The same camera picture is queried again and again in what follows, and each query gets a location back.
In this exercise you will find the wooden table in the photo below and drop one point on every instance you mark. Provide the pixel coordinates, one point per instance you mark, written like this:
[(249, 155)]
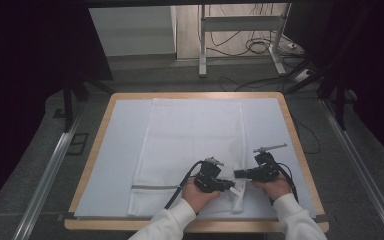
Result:
[(196, 95)]

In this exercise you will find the black metal stand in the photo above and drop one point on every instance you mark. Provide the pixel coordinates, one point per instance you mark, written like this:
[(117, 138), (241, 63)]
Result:
[(69, 106), (338, 96)]

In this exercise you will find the person's left hand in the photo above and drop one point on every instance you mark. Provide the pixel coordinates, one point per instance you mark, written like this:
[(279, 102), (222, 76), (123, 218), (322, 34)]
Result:
[(196, 198)]

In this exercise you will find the white table mat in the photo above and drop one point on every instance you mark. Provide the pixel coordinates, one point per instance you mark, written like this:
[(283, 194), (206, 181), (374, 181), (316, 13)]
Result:
[(273, 120)]

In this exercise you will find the white power strip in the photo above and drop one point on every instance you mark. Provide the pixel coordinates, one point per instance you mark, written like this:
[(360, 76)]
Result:
[(302, 75)]

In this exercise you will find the aluminium floor rail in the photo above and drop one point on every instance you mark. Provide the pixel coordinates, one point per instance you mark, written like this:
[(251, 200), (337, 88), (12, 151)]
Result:
[(46, 180), (363, 173)]

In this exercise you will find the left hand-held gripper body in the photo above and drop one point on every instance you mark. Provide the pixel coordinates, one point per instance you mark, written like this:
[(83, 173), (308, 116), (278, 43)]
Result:
[(208, 176)]

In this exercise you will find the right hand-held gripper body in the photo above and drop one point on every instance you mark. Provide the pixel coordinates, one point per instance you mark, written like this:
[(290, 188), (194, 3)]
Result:
[(266, 170)]

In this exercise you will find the white cloth with grey stripe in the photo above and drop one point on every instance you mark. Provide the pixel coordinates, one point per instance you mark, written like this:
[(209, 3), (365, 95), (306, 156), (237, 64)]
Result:
[(186, 140)]

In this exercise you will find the pale grey cabinet panel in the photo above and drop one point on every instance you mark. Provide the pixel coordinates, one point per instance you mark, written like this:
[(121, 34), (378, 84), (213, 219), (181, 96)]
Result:
[(133, 31)]

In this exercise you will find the grey tape strip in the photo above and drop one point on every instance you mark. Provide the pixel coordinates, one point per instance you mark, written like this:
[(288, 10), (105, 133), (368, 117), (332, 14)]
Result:
[(321, 218), (65, 216)]

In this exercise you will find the black floor socket plate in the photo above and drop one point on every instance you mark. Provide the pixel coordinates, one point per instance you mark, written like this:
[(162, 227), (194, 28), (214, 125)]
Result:
[(78, 144)]

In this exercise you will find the white metal desk frame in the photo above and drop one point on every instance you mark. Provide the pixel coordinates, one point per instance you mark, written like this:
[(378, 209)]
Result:
[(240, 23)]

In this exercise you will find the dark curtain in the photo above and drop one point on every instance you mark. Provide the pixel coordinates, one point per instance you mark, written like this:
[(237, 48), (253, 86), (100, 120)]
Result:
[(30, 66), (373, 66)]

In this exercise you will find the person's right hand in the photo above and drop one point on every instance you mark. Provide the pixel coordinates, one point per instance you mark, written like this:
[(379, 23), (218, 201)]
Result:
[(276, 190)]

